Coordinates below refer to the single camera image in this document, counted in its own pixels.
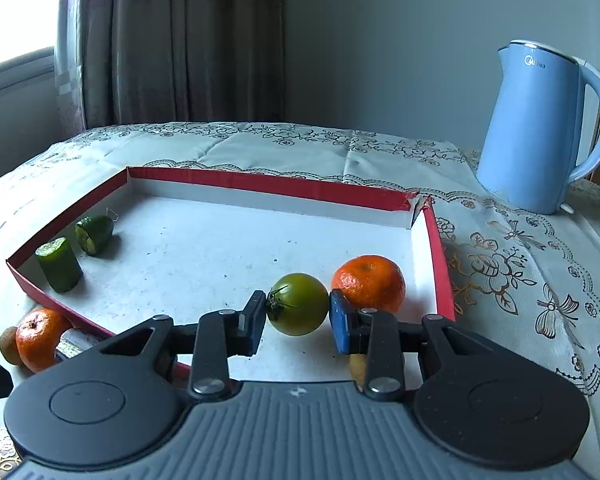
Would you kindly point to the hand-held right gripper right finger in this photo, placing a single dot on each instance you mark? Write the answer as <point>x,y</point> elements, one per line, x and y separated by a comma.
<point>337,321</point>

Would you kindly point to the light blue electric kettle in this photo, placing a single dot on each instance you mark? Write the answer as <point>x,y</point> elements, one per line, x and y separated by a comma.
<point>530,135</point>

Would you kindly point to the red cardboard tray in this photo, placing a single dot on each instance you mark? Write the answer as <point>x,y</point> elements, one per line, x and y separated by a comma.
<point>205,240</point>

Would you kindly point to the brown patterned curtain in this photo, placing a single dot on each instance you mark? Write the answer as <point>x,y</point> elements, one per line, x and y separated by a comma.
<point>180,35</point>

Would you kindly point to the orange mandarin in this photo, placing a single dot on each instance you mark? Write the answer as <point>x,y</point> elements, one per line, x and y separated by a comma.
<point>370,280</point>
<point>37,340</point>

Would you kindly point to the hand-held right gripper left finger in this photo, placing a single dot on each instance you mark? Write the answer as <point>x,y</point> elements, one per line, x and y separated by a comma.
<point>254,321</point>

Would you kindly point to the small brown fruit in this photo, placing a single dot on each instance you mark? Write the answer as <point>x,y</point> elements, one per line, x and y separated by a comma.
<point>358,370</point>

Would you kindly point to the brown kiwi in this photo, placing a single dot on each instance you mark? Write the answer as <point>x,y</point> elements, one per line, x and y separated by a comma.
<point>9,347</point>

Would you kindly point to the green tomato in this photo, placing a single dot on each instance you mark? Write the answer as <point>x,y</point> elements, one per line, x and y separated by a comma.
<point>300,305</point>

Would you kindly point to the green cucumber piece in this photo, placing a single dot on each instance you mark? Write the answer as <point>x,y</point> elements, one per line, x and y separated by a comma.
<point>97,232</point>
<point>60,270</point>

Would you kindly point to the window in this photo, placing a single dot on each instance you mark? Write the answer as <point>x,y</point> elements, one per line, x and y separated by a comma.
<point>15,10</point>

